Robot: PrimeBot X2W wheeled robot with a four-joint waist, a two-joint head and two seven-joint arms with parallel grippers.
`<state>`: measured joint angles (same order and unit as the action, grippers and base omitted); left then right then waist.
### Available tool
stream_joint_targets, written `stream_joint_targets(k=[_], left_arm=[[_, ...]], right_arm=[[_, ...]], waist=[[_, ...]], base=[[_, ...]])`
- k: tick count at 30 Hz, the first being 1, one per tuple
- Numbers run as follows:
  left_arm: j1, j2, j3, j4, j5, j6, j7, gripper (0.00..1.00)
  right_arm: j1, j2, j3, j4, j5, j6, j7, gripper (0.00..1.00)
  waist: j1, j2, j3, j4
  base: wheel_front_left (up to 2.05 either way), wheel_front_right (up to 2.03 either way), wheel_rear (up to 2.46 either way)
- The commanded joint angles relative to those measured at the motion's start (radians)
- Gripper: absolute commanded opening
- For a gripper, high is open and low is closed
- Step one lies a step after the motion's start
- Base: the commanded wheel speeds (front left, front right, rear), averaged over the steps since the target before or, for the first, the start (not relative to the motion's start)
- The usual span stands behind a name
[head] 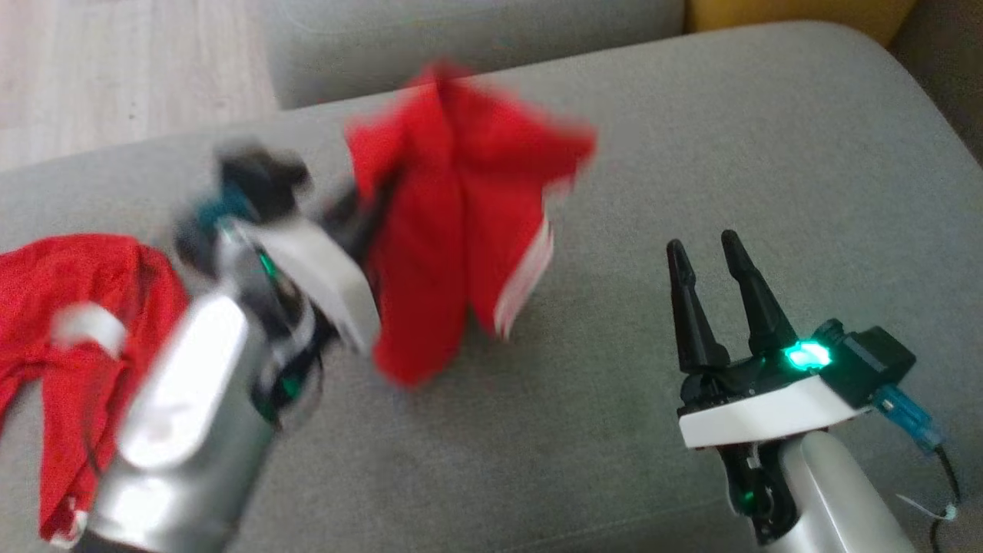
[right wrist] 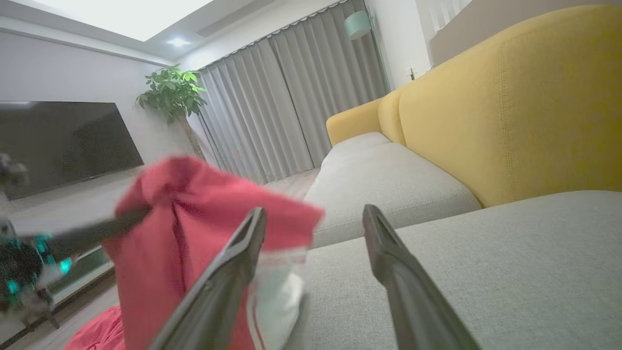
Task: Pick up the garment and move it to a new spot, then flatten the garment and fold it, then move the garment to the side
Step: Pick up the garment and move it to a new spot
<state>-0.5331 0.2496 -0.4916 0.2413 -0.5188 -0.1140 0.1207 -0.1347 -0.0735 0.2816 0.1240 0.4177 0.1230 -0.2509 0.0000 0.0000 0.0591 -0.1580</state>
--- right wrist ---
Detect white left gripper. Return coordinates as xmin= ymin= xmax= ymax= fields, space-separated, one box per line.
xmin=0 ymin=206 xmax=153 ymax=313

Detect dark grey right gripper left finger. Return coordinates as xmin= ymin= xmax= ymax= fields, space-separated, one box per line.
xmin=150 ymin=207 xmax=268 ymax=350

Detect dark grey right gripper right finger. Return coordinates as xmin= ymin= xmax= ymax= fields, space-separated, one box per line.
xmin=362 ymin=205 xmax=482 ymax=350

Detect red basketball jersey white sleeves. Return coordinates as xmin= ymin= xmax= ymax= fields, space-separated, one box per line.
xmin=102 ymin=156 xmax=325 ymax=350

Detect red basketball shorts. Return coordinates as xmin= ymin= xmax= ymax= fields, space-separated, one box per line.
xmin=63 ymin=305 xmax=128 ymax=350

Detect grey teal television cabinet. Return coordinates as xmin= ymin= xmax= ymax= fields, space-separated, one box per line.
xmin=0 ymin=245 xmax=117 ymax=343

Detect black flat television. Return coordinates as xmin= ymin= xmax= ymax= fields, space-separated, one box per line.
xmin=0 ymin=101 xmax=145 ymax=201

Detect large grey sofa chaise cushion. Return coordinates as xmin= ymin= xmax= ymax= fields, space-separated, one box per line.
xmin=292 ymin=190 xmax=622 ymax=350

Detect grey sofa seat cushion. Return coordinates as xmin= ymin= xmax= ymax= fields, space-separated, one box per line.
xmin=304 ymin=142 xmax=482 ymax=248
xmin=321 ymin=131 xmax=392 ymax=168

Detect green potted tree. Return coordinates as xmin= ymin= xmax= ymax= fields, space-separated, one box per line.
xmin=135 ymin=65 xmax=208 ymax=161

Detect bright ceiling light panel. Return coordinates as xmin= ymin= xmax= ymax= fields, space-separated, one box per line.
xmin=29 ymin=0 xmax=215 ymax=42

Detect grey pleated curtain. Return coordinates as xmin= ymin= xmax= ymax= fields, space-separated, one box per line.
xmin=187 ymin=0 xmax=392 ymax=184

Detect yellow sofa backrest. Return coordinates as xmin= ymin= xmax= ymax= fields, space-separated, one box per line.
xmin=326 ymin=4 xmax=622 ymax=209

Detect teal shade floor lamp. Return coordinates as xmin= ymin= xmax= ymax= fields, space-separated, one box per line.
xmin=344 ymin=10 xmax=392 ymax=93

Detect white slatted rack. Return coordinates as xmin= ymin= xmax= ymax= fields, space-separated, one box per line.
xmin=428 ymin=0 xmax=474 ymax=35

